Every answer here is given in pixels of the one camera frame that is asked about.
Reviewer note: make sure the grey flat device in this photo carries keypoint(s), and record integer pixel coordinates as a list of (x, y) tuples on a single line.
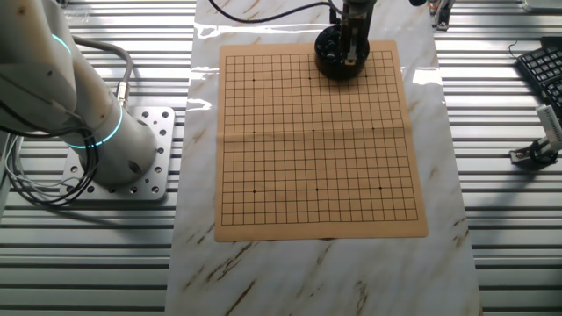
[(544, 4)]

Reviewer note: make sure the pile of black go stones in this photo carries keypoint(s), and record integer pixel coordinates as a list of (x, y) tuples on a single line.
[(328, 46)]

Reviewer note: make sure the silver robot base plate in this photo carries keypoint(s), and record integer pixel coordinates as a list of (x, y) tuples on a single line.
[(163, 127)]

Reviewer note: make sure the silver depth camera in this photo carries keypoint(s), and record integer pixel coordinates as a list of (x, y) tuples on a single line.
[(551, 125)]

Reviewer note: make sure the black round stone bowl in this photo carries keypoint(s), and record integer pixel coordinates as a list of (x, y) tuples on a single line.
[(333, 70)]

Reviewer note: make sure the white marble pattern sheet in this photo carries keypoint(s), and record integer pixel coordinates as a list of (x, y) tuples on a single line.
[(307, 276)]

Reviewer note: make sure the tan go board mat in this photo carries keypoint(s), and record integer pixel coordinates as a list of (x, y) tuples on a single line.
[(307, 175)]

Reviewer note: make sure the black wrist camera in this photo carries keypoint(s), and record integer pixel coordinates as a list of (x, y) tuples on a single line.
[(418, 2)]

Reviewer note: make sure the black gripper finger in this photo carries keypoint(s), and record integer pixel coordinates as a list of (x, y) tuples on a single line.
[(350, 50), (362, 44)]

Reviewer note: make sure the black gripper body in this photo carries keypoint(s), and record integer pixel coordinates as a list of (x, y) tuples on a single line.
[(355, 19)]

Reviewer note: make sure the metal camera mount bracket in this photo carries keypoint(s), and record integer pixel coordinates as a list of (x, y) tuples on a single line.
[(520, 155)]

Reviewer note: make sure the black keyboard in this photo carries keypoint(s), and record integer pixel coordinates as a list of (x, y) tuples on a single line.
[(542, 66)]

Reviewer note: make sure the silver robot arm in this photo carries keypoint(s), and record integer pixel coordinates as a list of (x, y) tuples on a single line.
[(44, 88)]

